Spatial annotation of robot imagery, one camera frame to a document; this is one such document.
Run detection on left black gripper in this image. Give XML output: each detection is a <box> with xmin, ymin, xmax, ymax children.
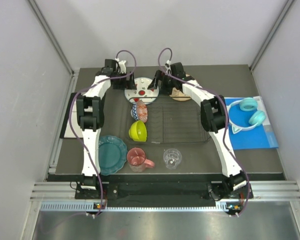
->
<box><xmin>113</xmin><ymin>71</ymin><xmax>137</xmax><ymax>90</ymax></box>

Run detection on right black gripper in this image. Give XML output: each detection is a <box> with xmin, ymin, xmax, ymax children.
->
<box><xmin>148</xmin><ymin>71</ymin><xmax>177</xmax><ymax>96</ymax></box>

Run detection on peach bird pattern plate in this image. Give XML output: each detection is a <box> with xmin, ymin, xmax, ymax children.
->
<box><xmin>169</xmin><ymin>87</ymin><xmax>191</xmax><ymax>102</ymax></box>

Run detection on white watermelon pattern plate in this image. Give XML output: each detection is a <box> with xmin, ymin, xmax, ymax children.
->
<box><xmin>124</xmin><ymin>77</ymin><xmax>160</xmax><ymax>105</ymax></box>

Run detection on blue red patterned bowl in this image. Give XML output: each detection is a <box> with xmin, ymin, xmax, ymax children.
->
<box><xmin>130</xmin><ymin>100</ymin><xmax>148</xmax><ymax>123</ymax></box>

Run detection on lime green bowl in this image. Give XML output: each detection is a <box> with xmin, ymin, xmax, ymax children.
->
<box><xmin>128</xmin><ymin>120</ymin><xmax>148</xmax><ymax>142</ymax></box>

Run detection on teal scalloped plate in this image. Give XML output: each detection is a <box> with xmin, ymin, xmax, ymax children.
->
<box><xmin>98</xmin><ymin>135</ymin><xmax>128</xmax><ymax>176</ymax></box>

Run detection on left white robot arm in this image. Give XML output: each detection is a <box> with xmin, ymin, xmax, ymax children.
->
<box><xmin>70</xmin><ymin>57</ymin><xmax>134</xmax><ymax>199</ymax></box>

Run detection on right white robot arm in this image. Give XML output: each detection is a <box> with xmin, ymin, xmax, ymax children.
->
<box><xmin>150</xmin><ymin>60</ymin><xmax>251</xmax><ymax>198</ymax></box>

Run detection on clear drinking glass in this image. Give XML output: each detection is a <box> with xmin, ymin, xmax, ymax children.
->
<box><xmin>163</xmin><ymin>148</ymin><xmax>182</xmax><ymax>170</ymax></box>

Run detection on pink glass mug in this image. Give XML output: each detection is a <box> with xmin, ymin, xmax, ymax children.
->
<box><xmin>126</xmin><ymin>147</ymin><xmax>155</xmax><ymax>173</ymax></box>

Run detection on black clipboard with paper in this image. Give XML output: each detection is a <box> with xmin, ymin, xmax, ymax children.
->
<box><xmin>59</xmin><ymin>92</ymin><xmax>85</xmax><ymax>140</ymax></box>

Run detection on teal cat ear headphones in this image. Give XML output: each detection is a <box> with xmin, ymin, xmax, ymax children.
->
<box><xmin>226</xmin><ymin>97</ymin><xmax>267</xmax><ymax>134</ymax></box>

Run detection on blue folder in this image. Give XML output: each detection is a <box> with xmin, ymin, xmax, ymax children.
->
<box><xmin>225</xmin><ymin>96</ymin><xmax>279</xmax><ymax>150</ymax></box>

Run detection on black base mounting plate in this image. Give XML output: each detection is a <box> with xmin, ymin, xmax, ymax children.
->
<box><xmin>74</xmin><ymin>173</ymin><xmax>253</xmax><ymax>205</ymax></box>

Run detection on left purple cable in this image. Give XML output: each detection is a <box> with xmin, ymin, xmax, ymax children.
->
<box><xmin>68</xmin><ymin>49</ymin><xmax>137</xmax><ymax>217</ymax></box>

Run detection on purple cable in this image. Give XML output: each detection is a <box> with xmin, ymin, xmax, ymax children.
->
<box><xmin>68</xmin><ymin>49</ymin><xmax>137</xmax><ymax>217</ymax></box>
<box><xmin>157</xmin><ymin>47</ymin><xmax>251</xmax><ymax>217</ymax></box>

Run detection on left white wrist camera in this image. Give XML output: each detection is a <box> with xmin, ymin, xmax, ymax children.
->
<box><xmin>114</xmin><ymin>58</ymin><xmax>127</xmax><ymax>75</ymax></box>

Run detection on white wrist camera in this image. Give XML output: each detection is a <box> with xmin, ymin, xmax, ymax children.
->
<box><xmin>114</xmin><ymin>58</ymin><xmax>127</xmax><ymax>75</ymax></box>
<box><xmin>164</xmin><ymin>59</ymin><xmax>172</xmax><ymax>72</ymax></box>

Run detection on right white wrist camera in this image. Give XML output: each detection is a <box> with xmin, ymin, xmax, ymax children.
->
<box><xmin>164</xmin><ymin>59</ymin><xmax>172</xmax><ymax>72</ymax></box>

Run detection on black wire dish rack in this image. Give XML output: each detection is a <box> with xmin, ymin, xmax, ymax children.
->
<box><xmin>145</xmin><ymin>95</ymin><xmax>211</xmax><ymax>144</ymax></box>

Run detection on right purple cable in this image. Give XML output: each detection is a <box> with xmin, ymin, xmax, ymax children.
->
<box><xmin>157</xmin><ymin>47</ymin><xmax>251</xmax><ymax>217</ymax></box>

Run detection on grey slotted cable duct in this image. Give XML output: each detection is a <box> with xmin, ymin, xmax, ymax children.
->
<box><xmin>40</xmin><ymin>201</ymin><xmax>230</xmax><ymax>212</ymax></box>

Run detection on aluminium rail frame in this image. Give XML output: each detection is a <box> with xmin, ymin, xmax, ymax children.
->
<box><xmin>30</xmin><ymin>180</ymin><xmax>300</xmax><ymax>202</ymax></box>

